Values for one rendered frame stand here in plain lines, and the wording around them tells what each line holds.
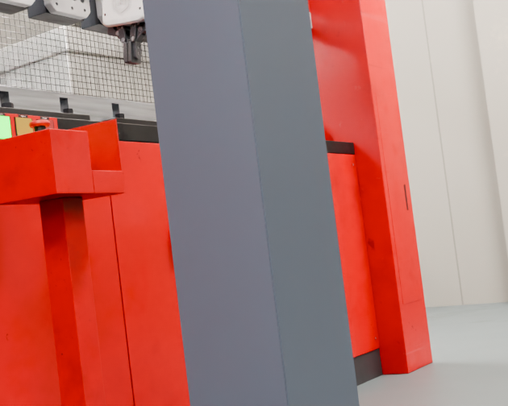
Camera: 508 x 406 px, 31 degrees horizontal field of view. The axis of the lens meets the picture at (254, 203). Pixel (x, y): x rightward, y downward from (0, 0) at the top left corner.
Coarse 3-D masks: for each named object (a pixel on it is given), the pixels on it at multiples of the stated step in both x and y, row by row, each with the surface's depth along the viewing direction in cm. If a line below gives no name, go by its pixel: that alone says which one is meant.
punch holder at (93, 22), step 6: (90, 0) 251; (96, 0) 249; (90, 6) 251; (96, 6) 249; (90, 12) 251; (96, 12) 250; (90, 18) 251; (96, 18) 250; (84, 24) 252; (90, 24) 251; (96, 24) 250; (102, 24) 251; (90, 30) 255; (96, 30) 255; (102, 30) 256
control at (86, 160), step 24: (0, 144) 173; (24, 144) 170; (48, 144) 167; (72, 144) 172; (96, 144) 187; (0, 168) 173; (24, 168) 170; (48, 168) 167; (72, 168) 171; (96, 168) 187; (120, 168) 184; (0, 192) 173; (24, 192) 170; (48, 192) 167; (72, 192) 170; (96, 192) 176; (120, 192) 182
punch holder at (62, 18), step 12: (36, 0) 234; (48, 0) 231; (60, 0) 234; (72, 0) 238; (84, 0) 242; (36, 12) 234; (48, 12) 233; (60, 12) 234; (72, 12) 237; (84, 12) 242; (60, 24) 245
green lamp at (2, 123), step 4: (0, 116) 178; (4, 116) 179; (0, 120) 178; (4, 120) 179; (8, 120) 180; (0, 124) 178; (4, 124) 179; (8, 124) 179; (0, 128) 177; (4, 128) 178; (8, 128) 179; (0, 132) 177; (4, 132) 178; (8, 132) 179; (0, 136) 177; (4, 136) 178; (8, 136) 179
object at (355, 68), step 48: (336, 0) 350; (384, 0) 365; (336, 48) 350; (384, 48) 359; (336, 96) 351; (384, 96) 352; (384, 144) 346; (384, 192) 341; (384, 240) 342; (384, 288) 342; (384, 336) 342
